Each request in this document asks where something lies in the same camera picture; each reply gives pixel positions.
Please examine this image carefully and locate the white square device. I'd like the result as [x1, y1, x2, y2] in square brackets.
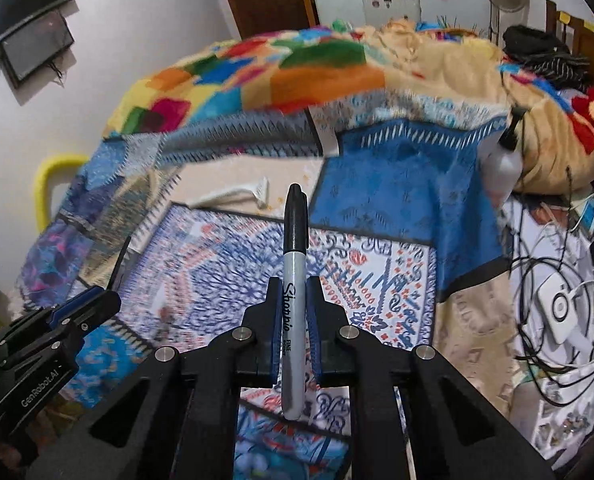
[534, 272, 586, 347]

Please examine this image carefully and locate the black marker pen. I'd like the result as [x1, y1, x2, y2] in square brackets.
[279, 183, 309, 421]

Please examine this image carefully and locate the white pump bottle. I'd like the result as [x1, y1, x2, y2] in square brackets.
[479, 107, 526, 207]

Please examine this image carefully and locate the blue patchwork bedspread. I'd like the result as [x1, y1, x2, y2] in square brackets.
[19, 95, 518, 480]

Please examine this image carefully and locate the black clothing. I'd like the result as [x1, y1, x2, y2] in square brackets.
[502, 25, 590, 87]

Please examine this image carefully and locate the yellow foam tube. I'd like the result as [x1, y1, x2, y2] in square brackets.
[34, 155, 88, 232]

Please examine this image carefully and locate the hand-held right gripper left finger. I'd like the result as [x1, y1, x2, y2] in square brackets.
[24, 276, 285, 480]

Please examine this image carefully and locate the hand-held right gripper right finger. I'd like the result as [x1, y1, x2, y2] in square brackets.
[307, 275, 558, 480]

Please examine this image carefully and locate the wooden headboard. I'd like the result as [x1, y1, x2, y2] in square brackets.
[547, 0, 594, 97]

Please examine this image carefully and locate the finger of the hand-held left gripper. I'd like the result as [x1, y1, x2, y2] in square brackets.
[0, 307, 58, 356]
[49, 287, 123, 347]

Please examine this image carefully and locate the colourful patch blanket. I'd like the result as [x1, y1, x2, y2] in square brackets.
[102, 17, 594, 197]

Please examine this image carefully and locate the white case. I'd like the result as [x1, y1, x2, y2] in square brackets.
[362, 0, 422, 26]

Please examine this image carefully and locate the black framed wall monitor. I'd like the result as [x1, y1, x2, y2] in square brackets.
[2, 10, 76, 87]

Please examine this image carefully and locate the white charger with cables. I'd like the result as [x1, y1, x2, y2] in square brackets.
[508, 254, 594, 402]

